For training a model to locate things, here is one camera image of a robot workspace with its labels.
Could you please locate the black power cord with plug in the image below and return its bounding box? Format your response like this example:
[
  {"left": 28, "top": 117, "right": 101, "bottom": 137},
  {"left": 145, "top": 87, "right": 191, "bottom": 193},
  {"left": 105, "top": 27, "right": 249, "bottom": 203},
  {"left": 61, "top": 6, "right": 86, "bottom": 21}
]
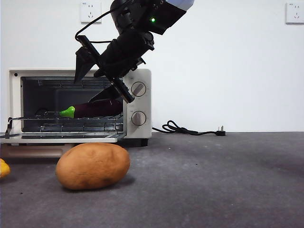
[{"left": 152, "top": 120, "right": 227, "bottom": 137}]

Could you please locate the beige oven knob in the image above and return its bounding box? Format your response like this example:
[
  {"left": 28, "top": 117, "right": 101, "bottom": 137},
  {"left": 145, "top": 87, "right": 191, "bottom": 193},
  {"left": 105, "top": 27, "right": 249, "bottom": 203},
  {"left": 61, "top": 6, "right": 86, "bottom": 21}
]
[
  {"left": 131, "top": 111, "right": 147, "bottom": 127},
  {"left": 131, "top": 82, "right": 147, "bottom": 97}
]

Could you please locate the glass oven door brown handle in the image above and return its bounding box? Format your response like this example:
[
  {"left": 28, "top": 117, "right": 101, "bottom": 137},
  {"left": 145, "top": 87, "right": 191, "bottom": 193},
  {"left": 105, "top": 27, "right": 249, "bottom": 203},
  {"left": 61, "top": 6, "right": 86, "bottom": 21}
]
[{"left": 0, "top": 132, "right": 127, "bottom": 159}]

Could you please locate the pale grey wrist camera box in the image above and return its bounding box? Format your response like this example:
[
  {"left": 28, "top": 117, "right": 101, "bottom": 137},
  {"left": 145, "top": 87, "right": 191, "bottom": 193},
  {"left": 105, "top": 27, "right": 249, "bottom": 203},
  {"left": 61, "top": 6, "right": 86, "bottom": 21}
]
[{"left": 166, "top": 0, "right": 196, "bottom": 11}]

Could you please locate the purple eggplant green stem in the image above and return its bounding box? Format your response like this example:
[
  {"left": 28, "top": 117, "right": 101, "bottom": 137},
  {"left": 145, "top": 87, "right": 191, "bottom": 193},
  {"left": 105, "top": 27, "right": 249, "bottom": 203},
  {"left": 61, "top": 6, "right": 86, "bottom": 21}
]
[{"left": 59, "top": 99, "right": 124, "bottom": 119}]

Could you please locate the white wall socket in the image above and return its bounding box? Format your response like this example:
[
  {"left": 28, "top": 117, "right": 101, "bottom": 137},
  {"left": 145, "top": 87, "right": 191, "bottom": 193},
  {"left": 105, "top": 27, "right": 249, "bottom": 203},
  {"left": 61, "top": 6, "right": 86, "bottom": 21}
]
[
  {"left": 285, "top": 2, "right": 304, "bottom": 25},
  {"left": 80, "top": 1, "right": 102, "bottom": 25}
]

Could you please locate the yellow toy vegetable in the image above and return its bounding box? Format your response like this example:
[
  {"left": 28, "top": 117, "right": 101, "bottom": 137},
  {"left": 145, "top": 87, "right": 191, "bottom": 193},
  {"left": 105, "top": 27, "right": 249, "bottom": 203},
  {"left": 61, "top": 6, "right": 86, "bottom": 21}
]
[{"left": 0, "top": 158, "right": 11, "bottom": 179}]

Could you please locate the metal wire oven rack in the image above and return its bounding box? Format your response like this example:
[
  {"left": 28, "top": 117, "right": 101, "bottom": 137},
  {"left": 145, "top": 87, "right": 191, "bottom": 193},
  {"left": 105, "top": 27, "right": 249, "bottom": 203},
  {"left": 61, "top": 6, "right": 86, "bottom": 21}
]
[{"left": 7, "top": 111, "right": 125, "bottom": 133}]

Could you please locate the white Toshiba toaster oven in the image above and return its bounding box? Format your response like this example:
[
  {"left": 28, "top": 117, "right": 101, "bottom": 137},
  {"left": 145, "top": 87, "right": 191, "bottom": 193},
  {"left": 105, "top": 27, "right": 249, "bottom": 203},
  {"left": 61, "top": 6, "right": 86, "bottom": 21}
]
[{"left": 8, "top": 68, "right": 152, "bottom": 147}]

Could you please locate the brown potato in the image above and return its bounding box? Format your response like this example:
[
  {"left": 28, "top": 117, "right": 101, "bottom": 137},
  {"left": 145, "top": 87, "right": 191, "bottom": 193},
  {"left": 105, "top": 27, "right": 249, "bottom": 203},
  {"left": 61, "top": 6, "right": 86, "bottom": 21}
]
[{"left": 55, "top": 142, "right": 131, "bottom": 190}]

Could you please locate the thin black camera cable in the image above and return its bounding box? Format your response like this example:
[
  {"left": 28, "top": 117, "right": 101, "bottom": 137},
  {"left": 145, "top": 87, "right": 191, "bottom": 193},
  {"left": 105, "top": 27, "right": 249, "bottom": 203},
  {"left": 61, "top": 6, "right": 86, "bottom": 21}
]
[{"left": 74, "top": 0, "right": 133, "bottom": 45}]

